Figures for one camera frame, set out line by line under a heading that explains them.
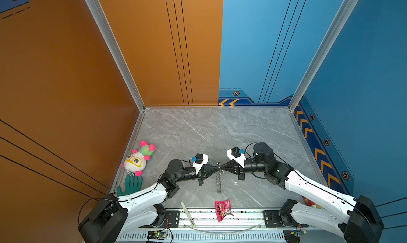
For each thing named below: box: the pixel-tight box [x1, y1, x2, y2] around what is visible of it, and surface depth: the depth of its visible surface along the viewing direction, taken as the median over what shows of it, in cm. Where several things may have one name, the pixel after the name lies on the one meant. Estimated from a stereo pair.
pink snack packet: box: [215, 198, 235, 223], surface depth 77 cm
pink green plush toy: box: [121, 140, 156, 177], surface depth 87 cm
